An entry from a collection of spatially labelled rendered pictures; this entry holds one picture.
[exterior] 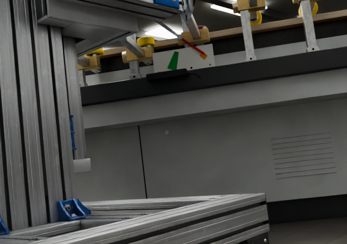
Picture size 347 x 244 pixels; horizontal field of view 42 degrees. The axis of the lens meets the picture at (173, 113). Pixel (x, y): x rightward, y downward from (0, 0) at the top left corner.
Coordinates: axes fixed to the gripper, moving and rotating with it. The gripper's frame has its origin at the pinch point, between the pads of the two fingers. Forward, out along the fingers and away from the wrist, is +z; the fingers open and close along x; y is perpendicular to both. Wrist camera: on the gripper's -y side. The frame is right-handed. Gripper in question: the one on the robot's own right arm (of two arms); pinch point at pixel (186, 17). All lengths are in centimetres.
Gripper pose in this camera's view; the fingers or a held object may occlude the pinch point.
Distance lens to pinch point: 162.9
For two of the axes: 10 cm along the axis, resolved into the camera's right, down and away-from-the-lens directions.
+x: 9.8, -1.4, -1.6
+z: 1.2, 9.9, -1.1
